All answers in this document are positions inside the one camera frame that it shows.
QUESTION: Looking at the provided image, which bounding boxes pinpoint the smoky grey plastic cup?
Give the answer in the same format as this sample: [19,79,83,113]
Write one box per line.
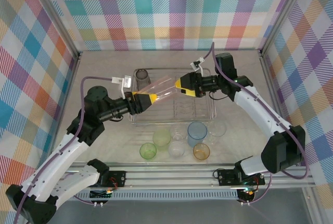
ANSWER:
[133,68,151,91]

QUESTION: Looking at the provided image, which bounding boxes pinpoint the wire dish rack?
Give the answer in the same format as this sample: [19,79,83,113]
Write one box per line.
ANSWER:
[127,67,218,126]

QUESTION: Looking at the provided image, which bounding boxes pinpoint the pink plastic cup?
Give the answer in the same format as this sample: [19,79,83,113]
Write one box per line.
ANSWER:
[137,75,183,103]

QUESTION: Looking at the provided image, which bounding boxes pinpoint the tall yellow-green textured cup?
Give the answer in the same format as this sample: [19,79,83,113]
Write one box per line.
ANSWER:
[152,129,172,152]

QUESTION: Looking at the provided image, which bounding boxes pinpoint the blue plastic cup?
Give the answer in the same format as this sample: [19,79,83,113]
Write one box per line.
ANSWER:
[187,121,208,147]

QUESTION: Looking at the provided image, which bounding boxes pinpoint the wide clear plastic cup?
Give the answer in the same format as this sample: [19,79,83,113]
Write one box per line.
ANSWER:
[207,120,227,144]

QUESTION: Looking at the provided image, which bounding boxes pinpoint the small green plastic cup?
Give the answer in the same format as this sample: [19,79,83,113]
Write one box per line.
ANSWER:
[139,142,158,160]

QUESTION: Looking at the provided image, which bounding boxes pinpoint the orange plastic cup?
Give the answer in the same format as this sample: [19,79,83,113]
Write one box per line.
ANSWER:
[193,143,211,161]

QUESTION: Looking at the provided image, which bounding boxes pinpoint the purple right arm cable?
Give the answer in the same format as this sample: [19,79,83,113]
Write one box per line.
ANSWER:
[204,42,310,204]

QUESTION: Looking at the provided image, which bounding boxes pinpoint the aluminium frame bar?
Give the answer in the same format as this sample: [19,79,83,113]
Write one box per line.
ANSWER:
[48,52,81,169]
[259,49,300,167]

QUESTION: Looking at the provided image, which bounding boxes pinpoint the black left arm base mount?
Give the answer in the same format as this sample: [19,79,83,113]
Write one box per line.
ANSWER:
[106,169,127,188]

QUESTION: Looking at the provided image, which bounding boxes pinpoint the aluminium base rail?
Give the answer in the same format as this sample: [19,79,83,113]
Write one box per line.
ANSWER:
[59,163,315,191]

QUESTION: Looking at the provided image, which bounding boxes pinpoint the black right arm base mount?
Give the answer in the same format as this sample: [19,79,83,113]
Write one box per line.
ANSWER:
[217,168,266,187]

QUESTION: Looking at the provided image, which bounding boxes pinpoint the grey slotted cable duct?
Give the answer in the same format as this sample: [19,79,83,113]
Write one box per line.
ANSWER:
[75,190,240,201]

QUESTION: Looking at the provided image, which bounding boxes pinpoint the aluminium frame post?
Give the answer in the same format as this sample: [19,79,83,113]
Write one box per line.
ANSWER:
[303,187,322,224]
[260,0,310,56]
[31,0,81,58]

